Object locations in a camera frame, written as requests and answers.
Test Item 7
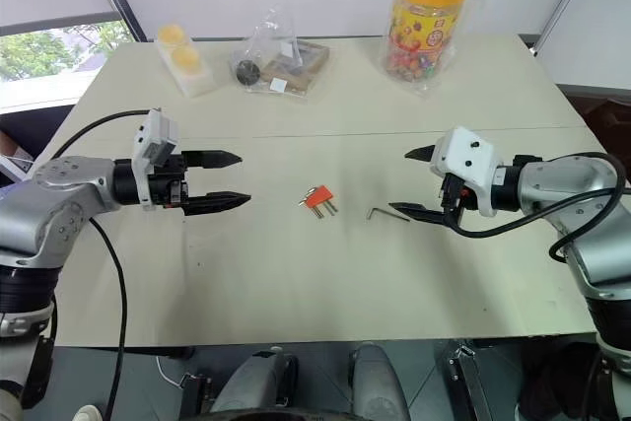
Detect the black round object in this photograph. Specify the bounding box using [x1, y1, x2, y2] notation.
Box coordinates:
[235, 59, 261, 86]

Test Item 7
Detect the grey partition frame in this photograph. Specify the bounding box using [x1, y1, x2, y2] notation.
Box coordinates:
[530, 0, 608, 58]

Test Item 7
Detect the yellow-lid candy jar in bag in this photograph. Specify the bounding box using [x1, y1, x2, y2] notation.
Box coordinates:
[378, 0, 496, 100]

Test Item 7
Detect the small clear plastic bag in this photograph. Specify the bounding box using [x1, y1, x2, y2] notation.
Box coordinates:
[228, 5, 306, 93]

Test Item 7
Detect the brown chair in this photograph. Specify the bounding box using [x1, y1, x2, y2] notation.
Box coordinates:
[560, 81, 631, 147]

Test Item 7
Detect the small black hex key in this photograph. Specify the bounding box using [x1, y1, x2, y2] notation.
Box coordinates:
[366, 206, 411, 222]

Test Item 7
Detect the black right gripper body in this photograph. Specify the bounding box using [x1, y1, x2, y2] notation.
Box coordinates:
[438, 172, 470, 217]

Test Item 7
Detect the grey rounded robot leg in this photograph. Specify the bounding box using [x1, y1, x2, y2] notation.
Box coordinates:
[210, 347, 299, 417]
[348, 341, 411, 420]

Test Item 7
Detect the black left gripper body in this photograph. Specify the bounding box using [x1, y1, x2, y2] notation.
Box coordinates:
[147, 152, 192, 211]

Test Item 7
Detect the thin white cable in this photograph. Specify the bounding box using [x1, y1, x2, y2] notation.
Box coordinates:
[156, 355, 182, 386]

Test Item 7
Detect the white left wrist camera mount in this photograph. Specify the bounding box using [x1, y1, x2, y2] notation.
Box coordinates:
[130, 106, 181, 213]

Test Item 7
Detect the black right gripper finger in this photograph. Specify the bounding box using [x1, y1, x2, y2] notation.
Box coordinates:
[403, 144, 437, 165]
[387, 201, 465, 231]

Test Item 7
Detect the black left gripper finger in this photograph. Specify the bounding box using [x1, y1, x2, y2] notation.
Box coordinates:
[184, 190, 253, 218]
[181, 148, 245, 171]

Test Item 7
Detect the clear plastic cup box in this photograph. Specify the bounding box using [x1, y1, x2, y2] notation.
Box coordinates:
[155, 23, 217, 98]

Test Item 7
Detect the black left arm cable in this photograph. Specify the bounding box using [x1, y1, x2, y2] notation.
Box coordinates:
[47, 109, 152, 415]

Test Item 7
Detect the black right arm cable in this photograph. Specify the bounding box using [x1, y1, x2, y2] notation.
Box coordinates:
[443, 152, 623, 262]

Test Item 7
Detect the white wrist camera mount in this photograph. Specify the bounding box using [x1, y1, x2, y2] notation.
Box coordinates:
[428, 125, 505, 218]
[130, 106, 181, 213]

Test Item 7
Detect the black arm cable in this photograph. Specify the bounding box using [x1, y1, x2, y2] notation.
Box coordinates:
[47, 109, 152, 415]
[443, 152, 623, 262]

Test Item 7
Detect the black metal bracket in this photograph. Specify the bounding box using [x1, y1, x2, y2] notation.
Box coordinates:
[178, 372, 214, 415]

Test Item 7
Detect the orange jelly cup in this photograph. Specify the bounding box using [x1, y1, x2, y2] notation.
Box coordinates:
[157, 24, 189, 45]
[170, 44, 203, 73]

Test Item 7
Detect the orange-lidded candy jar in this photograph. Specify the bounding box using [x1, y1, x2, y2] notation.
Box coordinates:
[384, 0, 470, 85]

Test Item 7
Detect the wooden puzzle box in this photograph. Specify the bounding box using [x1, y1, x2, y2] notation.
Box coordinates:
[259, 37, 331, 103]

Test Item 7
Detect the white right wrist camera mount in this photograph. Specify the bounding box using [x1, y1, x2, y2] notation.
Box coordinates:
[428, 125, 505, 218]

